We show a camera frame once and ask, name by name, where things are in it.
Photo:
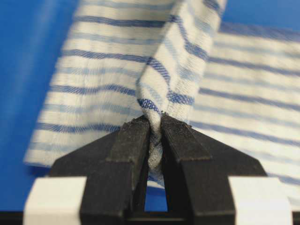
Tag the blue white striped towel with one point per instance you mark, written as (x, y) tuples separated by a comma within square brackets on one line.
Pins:
[(239, 84)]

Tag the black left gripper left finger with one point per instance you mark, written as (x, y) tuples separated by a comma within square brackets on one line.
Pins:
[(97, 184)]

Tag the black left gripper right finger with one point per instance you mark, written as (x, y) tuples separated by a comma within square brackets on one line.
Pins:
[(210, 183)]

